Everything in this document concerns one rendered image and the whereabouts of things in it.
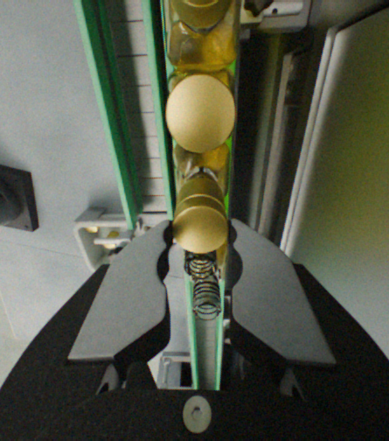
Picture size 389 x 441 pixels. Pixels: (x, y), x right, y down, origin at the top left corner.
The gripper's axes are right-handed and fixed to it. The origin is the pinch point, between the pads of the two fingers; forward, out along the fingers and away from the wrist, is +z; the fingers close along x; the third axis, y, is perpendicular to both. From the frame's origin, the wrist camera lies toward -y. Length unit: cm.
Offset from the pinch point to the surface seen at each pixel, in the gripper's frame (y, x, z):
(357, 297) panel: 8.1, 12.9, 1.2
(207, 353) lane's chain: 71, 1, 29
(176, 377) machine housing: 100, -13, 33
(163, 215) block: 15.0, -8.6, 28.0
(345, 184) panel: 0.4, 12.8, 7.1
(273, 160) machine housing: 6.0, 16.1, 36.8
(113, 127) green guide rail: -3.4, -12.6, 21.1
